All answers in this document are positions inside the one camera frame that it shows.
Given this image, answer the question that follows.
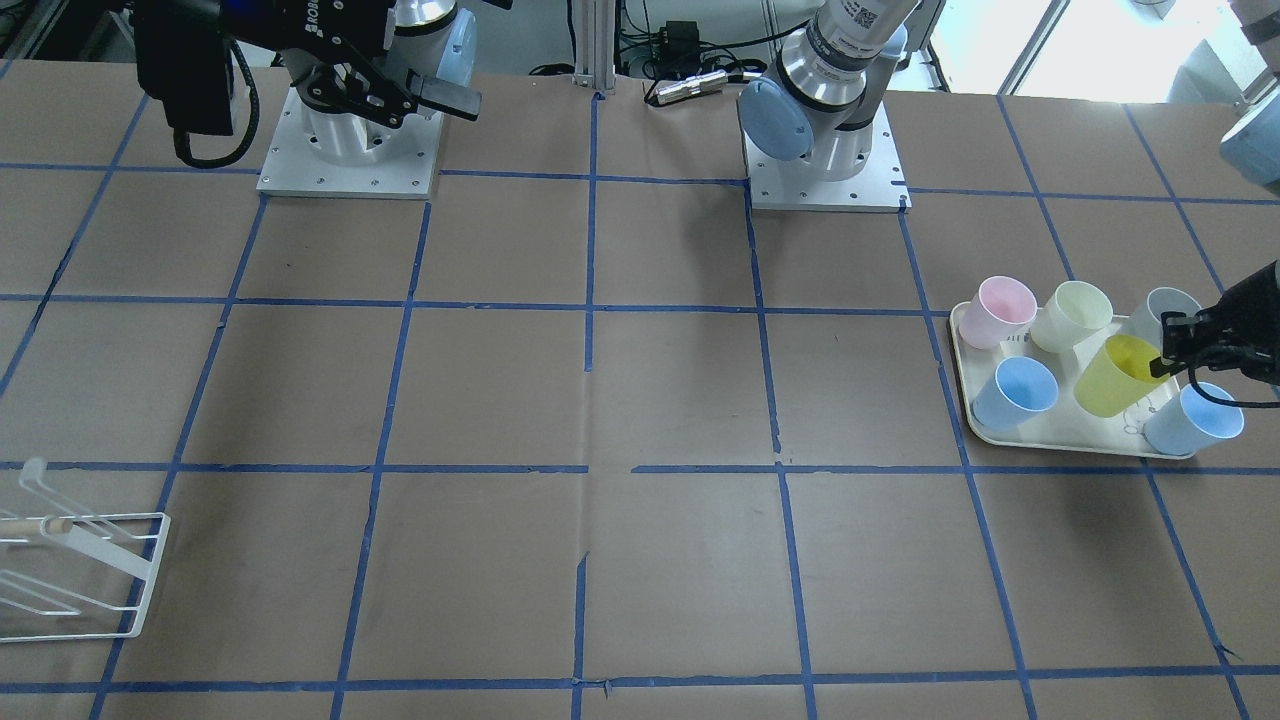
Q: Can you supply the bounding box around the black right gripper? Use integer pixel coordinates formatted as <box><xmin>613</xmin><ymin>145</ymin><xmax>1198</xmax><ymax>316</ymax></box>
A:
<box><xmin>220</xmin><ymin>1</ymin><xmax>483</xmax><ymax>129</ymax></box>

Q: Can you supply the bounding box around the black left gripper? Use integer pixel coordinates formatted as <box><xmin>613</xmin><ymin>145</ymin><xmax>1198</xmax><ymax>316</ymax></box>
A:
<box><xmin>1149</xmin><ymin>260</ymin><xmax>1279</xmax><ymax>386</ymax></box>

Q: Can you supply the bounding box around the yellow plastic cup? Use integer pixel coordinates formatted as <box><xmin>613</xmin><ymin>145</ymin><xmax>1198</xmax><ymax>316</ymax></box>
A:
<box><xmin>1073</xmin><ymin>334</ymin><xmax>1164</xmax><ymax>418</ymax></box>

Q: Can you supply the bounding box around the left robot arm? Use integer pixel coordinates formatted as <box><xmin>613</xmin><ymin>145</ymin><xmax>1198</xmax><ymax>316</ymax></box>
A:
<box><xmin>739</xmin><ymin>1</ymin><xmax>1279</xmax><ymax>384</ymax></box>

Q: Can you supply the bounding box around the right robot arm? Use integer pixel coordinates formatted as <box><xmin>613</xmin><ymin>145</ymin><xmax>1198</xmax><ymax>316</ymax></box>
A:
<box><xmin>206</xmin><ymin>1</ymin><xmax>481</xmax><ymax>168</ymax></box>

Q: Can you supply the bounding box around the grey plastic cup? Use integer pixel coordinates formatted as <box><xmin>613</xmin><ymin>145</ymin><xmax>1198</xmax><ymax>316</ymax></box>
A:
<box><xmin>1123</xmin><ymin>287</ymin><xmax>1202</xmax><ymax>350</ymax></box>

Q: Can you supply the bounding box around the light blue plastic cup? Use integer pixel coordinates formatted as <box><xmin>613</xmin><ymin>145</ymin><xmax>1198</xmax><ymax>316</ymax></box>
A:
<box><xmin>1143</xmin><ymin>386</ymin><xmax>1245</xmax><ymax>456</ymax></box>

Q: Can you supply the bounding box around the pale green plastic cup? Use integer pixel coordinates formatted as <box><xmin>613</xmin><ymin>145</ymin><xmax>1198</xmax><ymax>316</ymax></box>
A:
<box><xmin>1030</xmin><ymin>281</ymin><xmax>1114</xmax><ymax>354</ymax></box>

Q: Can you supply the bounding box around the pink plastic cup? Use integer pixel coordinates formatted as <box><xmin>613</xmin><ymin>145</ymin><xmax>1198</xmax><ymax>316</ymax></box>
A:
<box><xmin>957</xmin><ymin>275</ymin><xmax>1039</xmax><ymax>350</ymax></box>

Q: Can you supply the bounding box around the cream serving tray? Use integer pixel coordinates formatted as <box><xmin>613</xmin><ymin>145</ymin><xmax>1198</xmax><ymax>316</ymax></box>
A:
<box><xmin>948</xmin><ymin>302</ymin><xmax>1196</xmax><ymax>460</ymax></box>

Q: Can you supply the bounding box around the silver metal cylinder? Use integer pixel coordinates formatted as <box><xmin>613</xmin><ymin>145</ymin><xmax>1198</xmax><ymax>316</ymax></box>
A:
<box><xmin>644</xmin><ymin>69</ymin><xmax>731</xmax><ymax>108</ymax></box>

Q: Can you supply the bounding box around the black power adapter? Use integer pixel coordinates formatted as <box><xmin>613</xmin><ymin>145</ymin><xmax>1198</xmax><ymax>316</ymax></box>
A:
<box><xmin>657</xmin><ymin>20</ymin><xmax>701</xmax><ymax>63</ymax></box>

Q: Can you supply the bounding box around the aluminium frame post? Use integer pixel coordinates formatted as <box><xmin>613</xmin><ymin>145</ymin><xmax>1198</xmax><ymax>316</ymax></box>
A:
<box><xmin>570</xmin><ymin>0</ymin><xmax>617</xmax><ymax>96</ymax></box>

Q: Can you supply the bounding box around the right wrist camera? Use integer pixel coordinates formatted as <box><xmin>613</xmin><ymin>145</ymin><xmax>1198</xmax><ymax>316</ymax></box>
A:
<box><xmin>131</xmin><ymin>1</ymin><xmax>236</xmax><ymax>137</ymax></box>

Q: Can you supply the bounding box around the white wire cup rack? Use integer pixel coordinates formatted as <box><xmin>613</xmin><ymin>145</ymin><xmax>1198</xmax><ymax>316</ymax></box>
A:
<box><xmin>1</xmin><ymin>457</ymin><xmax>172</xmax><ymax>644</ymax></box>

